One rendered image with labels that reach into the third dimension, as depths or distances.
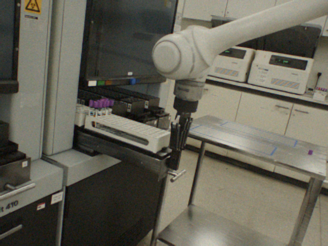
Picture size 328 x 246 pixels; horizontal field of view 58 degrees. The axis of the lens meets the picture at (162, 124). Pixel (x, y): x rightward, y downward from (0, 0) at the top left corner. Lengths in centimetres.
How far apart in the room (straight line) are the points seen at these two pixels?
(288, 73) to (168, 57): 254
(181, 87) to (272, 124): 237
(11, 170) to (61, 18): 45
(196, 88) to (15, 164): 52
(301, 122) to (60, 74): 257
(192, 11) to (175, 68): 309
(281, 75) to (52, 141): 252
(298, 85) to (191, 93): 234
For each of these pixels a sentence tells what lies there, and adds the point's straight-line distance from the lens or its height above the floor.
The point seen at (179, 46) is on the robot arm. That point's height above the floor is 115.
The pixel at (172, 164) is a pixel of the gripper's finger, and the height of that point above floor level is 78.
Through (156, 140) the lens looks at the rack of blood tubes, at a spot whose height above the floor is 86.
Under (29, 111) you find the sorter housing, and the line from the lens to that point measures 92.
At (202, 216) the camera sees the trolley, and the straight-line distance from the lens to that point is 172.
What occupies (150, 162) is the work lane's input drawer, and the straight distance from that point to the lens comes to 93.
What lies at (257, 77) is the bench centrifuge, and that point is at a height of 99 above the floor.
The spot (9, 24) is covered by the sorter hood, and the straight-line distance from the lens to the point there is 83.
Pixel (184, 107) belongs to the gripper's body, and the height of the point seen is 98.
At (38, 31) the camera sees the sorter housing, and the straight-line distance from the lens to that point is 90.
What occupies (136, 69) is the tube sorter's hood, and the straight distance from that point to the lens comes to 128.
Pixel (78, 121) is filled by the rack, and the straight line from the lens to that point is 110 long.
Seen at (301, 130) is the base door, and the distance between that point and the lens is 318.
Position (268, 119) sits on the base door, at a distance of 318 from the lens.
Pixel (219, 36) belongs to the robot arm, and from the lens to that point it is 71.
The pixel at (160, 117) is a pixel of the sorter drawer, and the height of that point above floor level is 81.
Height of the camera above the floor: 115
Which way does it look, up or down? 15 degrees down
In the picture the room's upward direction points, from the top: 10 degrees clockwise
